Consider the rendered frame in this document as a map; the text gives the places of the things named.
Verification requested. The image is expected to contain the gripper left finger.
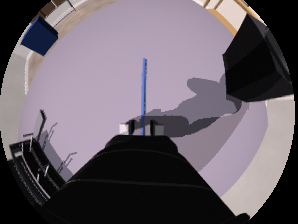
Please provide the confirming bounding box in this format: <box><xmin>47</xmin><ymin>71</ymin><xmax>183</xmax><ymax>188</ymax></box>
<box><xmin>120</xmin><ymin>119</ymin><xmax>135</xmax><ymax>135</ymax></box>

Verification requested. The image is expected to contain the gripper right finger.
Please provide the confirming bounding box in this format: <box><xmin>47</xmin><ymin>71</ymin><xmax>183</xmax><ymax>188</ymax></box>
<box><xmin>150</xmin><ymin>120</ymin><xmax>164</xmax><ymax>136</ymax></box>

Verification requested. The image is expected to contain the black patch panel rack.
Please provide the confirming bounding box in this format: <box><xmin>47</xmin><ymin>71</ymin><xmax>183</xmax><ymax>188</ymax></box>
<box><xmin>9</xmin><ymin>110</ymin><xmax>66</xmax><ymax>206</ymax></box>

